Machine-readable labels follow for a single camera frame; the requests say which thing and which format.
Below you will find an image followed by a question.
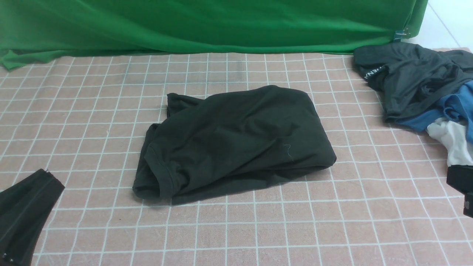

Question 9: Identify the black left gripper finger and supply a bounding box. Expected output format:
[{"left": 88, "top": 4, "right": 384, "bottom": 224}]
[
  {"left": 0, "top": 174, "right": 65, "bottom": 266},
  {"left": 0, "top": 169, "right": 56, "bottom": 259}
]

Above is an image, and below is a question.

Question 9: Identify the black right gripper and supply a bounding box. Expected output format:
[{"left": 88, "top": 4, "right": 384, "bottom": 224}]
[{"left": 446, "top": 165, "right": 473, "bottom": 218}]

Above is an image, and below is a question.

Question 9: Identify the dark gray long-sleeved shirt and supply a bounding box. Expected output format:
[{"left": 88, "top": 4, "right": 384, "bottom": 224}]
[{"left": 132, "top": 85, "right": 337, "bottom": 205}]

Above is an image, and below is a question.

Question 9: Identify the white garment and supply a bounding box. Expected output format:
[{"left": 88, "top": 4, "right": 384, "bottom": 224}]
[{"left": 427, "top": 118, "right": 473, "bottom": 167}]

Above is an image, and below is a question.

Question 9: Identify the blue garment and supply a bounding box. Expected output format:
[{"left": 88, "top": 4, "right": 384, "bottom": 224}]
[{"left": 395, "top": 81, "right": 473, "bottom": 143}]

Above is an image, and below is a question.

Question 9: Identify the pink grid tablecloth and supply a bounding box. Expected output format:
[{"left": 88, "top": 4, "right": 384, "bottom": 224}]
[{"left": 0, "top": 54, "right": 472, "bottom": 266}]

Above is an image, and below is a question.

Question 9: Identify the dark teal garment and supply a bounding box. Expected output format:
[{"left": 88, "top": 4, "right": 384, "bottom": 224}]
[{"left": 353, "top": 42, "right": 473, "bottom": 123}]

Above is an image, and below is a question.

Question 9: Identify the metal backdrop clip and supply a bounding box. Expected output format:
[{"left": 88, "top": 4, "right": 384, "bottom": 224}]
[{"left": 392, "top": 28, "right": 411, "bottom": 42}]

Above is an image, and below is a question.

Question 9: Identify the green backdrop cloth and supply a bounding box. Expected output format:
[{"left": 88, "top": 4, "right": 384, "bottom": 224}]
[{"left": 0, "top": 0, "right": 428, "bottom": 71}]

